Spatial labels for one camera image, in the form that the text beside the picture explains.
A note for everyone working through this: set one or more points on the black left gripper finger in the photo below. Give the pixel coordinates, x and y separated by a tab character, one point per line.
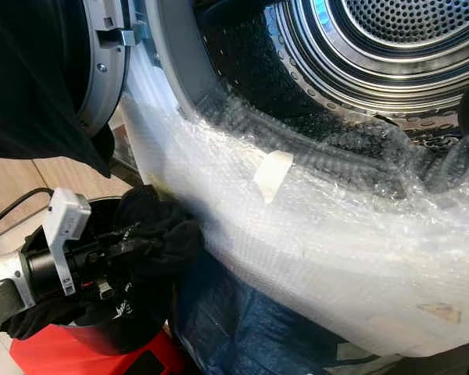
129	241

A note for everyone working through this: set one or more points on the black garment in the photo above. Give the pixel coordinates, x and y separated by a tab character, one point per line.
160	223
31	70

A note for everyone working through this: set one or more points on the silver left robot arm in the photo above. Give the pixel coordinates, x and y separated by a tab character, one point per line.
4	277

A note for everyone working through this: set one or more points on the white front-load washing machine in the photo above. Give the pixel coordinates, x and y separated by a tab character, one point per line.
383	320

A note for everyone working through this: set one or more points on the black round laundry bucket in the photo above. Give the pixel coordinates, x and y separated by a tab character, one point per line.
109	328

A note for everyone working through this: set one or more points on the black cloth over bucket rim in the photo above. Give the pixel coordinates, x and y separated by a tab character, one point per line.
31	320

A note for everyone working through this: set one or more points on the perforated steel washer drum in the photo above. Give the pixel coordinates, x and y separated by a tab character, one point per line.
367	70

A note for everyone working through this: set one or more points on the blue denim jeans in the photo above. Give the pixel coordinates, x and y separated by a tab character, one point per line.
234	328

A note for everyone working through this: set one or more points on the grey round washer door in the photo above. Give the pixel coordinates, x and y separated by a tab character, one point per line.
114	86

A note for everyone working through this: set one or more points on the white tape piece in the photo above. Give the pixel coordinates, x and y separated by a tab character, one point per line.
272	173

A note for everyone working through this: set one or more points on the black hanging garment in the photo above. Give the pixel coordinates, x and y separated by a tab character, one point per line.
31	70

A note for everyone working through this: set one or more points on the clear bubble wrap sheet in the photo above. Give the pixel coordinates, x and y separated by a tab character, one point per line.
328	258

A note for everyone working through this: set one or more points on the brown tape piece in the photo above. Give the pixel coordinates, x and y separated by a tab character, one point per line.
439	312

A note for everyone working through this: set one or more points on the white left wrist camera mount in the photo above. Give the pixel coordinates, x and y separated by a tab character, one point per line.
66	219

